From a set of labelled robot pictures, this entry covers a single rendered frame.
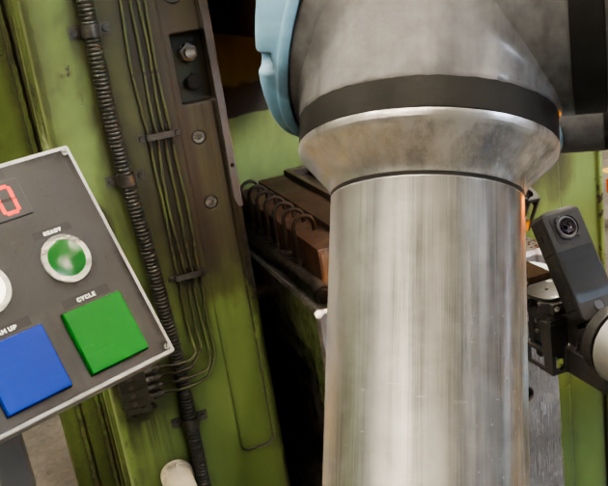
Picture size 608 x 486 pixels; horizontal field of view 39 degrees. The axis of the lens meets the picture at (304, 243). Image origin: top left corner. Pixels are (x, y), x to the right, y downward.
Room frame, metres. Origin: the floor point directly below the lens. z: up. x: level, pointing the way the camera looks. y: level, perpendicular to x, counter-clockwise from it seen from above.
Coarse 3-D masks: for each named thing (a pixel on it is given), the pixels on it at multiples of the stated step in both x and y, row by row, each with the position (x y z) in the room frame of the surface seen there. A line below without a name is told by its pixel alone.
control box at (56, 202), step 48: (0, 192) 0.93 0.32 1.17; (48, 192) 0.96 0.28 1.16; (0, 240) 0.90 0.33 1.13; (48, 240) 0.92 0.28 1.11; (96, 240) 0.95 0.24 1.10; (48, 288) 0.89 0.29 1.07; (96, 288) 0.91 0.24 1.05; (0, 336) 0.83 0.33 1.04; (48, 336) 0.85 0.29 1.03; (144, 336) 0.91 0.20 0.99; (96, 384) 0.84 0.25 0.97; (0, 432) 0.77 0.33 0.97
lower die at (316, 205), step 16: (288, 176) 1.54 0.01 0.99; (256, 192) 1.50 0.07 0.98; (288, 192) 1.43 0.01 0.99; (304, 192) 1.41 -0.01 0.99; (320, 192) 1.38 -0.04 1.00; (304, 208) 1.31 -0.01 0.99; (320, 208) 1.30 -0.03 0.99; (272, 224) 1.33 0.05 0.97; (288, 224) 1.28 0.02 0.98; (304, 224) 1.26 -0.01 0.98; (320, 224) 1.24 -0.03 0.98; (304, 240) 1.18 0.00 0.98; (320, 240) 1.17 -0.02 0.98; (304, 256) 1.19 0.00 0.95; (320, 256) 1.13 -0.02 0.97; (320, 272) 1.13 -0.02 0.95
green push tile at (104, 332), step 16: (96, 304) 0.89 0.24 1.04; (112, 304) 0.90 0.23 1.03; (64, 320) 0.87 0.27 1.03; (80, 320) 0.87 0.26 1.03; (96, 320) 0.88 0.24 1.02; (112, 320) 0.89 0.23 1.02; (128, 320) 0.90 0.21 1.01; (80, 336) 0.86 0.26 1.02; (96, 336) 0.87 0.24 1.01; (112, 336) 0.88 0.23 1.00; (128, 336) 0.89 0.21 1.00; (80, 352) 0.85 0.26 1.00; (96, 352) 0.86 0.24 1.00; (112, 352) 0.87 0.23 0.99; (128, 352) 0.88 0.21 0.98; (96, 368) 0.85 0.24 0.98
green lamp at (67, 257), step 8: (64, 240) 0.93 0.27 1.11; (56, 248) 0.92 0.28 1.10; (64, 248) 0.92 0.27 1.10; (72, 248) 0.93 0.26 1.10; (80, 248) 0.93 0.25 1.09; (48, 256) 0.91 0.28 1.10; (56, 256) 0.91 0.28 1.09; (64, 256) 0.92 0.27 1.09; (72, 256) 0.92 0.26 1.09; (80, 256) 0.93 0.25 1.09; (56, 264) 0.91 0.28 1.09; (64, 264) 0.91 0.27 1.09; (72, 264) 0.92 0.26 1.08; (80, 264) 0.92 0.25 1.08; (64, 272) 0.91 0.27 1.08; (72, 272) 0.91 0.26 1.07
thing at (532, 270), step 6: (528, 264) 0.87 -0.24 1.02; (534, 264) 0.86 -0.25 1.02; (528, 270) 0.85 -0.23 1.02; (534, 270) 0.85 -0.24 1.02; (540, 270) 0.84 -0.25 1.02; (546, 270) 0.84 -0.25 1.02; (528, 276) 0.83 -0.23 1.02; (534, 276) 0.83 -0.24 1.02; (540, 276) 0.83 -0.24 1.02; (546, 276) 0.84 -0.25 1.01; (528, 282) 0.83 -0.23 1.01; (534, 282) 0.83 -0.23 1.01
